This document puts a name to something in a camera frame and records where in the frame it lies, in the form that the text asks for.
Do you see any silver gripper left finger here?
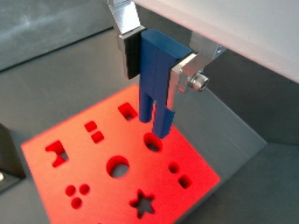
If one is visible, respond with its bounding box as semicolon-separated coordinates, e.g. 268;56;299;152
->
107;0;146;80

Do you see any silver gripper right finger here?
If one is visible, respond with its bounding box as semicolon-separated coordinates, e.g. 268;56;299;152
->
166;32;227;111

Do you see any blue square-circle peg object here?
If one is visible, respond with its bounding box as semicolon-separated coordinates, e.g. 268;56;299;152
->
139;29;192;139

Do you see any red shape-sorter fixture block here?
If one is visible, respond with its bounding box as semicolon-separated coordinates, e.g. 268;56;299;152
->
23;87;220;224

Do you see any black curved regrasp stand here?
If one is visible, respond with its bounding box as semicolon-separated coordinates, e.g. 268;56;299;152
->
0;123;26;193

